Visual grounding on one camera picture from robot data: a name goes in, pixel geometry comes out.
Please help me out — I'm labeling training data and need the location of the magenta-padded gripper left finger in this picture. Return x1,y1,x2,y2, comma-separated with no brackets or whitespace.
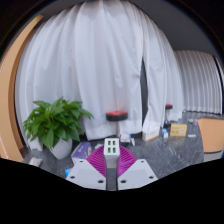
65,145,108,191

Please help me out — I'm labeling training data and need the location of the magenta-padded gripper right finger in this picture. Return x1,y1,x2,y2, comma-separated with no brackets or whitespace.
116,145,159,191

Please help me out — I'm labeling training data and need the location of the white charger block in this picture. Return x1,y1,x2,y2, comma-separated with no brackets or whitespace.
103,137,121,169

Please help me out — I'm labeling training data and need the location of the purple cardboard box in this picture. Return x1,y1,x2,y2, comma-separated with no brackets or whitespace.
70,142,93,165

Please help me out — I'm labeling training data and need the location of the booklet on stool base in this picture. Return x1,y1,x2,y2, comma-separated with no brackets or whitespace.
119,133,132,144

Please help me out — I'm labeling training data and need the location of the white and orange box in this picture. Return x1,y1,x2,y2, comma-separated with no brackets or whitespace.
141,129,160,142

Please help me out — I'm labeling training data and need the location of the green plant in white pot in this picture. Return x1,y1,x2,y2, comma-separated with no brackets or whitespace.
22,97,95,160

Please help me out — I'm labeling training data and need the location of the yellow box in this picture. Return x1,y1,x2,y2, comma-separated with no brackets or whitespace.
170,123,188,138

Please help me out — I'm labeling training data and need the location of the orange wooden counter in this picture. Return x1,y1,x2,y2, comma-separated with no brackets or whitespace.
197,118,224,154

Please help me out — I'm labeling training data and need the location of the narrow white curtain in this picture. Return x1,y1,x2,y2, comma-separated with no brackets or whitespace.
141,6,184,133

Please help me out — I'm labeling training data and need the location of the wide white curtain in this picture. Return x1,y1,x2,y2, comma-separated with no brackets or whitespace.
14,0,150,151

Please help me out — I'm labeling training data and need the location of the white pleated curtain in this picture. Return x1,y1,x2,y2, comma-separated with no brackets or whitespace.
173,49,224,114

